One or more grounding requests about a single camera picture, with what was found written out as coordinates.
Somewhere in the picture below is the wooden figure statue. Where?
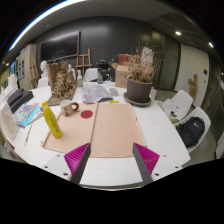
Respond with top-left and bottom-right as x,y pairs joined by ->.
188,74 -> 198,100

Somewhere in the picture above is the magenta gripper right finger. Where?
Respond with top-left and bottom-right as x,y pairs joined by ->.
133,143 -> 160,184

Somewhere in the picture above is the left brown wooden board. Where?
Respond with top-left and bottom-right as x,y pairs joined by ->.
42,103 -> 98,154

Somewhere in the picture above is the grey plant pot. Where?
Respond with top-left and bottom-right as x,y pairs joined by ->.
127,78 -> 152,103

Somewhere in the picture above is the black backpack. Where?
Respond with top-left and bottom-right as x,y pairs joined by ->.
176,117 -> 205,148

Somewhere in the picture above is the dried brown plant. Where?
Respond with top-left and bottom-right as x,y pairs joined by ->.
128,46 -> 160,83

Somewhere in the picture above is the cardboard box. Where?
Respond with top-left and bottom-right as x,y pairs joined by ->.
112,63 -> 131,88

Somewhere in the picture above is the grey round pot saucer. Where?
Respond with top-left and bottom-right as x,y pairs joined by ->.
122,91 -> 153,108

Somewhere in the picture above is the black box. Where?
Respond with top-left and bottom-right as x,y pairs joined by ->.
7,89 -> 33,112

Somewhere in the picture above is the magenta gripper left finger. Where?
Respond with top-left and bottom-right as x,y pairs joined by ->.
64,143 -> 91,184

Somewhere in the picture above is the clear spray bottle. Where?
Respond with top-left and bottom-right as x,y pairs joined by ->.
77,70 -> 83,87

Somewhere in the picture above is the wooden easel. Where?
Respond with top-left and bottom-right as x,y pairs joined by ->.
75,50 -> 92,75

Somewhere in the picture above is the brown cardboard sculpture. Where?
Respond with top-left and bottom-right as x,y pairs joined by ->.
47,62 -> 77,106

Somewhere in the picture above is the white chair with backpack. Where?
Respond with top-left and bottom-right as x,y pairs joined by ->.
175,107 -> 211,152

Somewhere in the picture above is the patterned ceramic mug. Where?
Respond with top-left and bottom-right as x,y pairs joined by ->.
60,100 -> 79,117

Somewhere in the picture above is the white plaster bust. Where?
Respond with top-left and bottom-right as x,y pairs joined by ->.
40,60 -> 48,78

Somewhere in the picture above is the colourful book stack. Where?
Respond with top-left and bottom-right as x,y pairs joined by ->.
14,103 -> 40,128

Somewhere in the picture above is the white chair behind table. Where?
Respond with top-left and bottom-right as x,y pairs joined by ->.
84,68 -> 98,82

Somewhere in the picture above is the black wall screen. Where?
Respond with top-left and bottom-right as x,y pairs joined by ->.
40,31 -> 79,62

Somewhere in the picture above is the white chair with papers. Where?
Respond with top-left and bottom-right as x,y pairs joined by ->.
162,90 -> 193,123

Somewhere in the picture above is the small white cup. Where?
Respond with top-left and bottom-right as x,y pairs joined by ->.
109,88 -> 118,96

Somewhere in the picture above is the round dark red coaster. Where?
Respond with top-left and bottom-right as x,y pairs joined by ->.
81,110 -> 93,119

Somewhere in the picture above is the right brown wooden board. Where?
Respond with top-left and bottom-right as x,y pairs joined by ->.
91,104 -> 145,158

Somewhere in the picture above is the yellow drink bottle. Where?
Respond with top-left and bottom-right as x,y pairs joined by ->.
42,100 -> 62,139

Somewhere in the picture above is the brown wooden board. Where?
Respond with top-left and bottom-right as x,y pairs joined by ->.
42,103 -> 98,154
91,104 -> 145,158

